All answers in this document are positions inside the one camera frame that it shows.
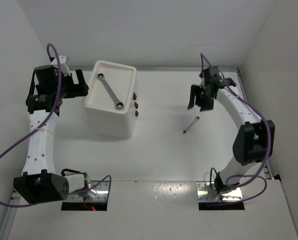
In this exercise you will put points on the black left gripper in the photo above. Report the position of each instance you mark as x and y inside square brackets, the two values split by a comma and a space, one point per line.
[79, 90]

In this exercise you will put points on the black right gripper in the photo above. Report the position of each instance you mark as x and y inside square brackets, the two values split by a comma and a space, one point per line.
[195, 91]

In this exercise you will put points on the small combination wrench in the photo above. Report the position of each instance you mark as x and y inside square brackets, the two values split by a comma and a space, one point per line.
[190, 125]

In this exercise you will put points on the large ratchet wrench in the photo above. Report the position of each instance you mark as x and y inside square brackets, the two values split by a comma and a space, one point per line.
[117, 103]

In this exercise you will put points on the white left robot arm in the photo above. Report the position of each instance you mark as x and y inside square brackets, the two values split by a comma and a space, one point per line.
[39, 182]

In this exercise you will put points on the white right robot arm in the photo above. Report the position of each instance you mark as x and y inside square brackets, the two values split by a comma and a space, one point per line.
[254, 141]

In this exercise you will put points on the white drawer cabinet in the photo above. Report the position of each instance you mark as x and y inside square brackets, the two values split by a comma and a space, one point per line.
[99, 107]

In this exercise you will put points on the white front cover board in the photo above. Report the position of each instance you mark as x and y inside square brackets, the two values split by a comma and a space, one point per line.
[159, 210]

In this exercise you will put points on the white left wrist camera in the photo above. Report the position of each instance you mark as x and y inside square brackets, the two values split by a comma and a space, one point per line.
[64, 60]

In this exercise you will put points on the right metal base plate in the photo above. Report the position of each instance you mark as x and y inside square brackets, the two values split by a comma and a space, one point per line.
[207, 194]

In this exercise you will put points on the metal base plate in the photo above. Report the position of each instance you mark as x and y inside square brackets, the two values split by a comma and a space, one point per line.
[207, 194]
[96, 195]

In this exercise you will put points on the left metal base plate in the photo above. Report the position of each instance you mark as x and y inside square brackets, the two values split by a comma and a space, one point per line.
[96, 195]

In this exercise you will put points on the aluminium frame rail left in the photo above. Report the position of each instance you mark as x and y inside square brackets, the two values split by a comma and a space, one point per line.
[8, 217]

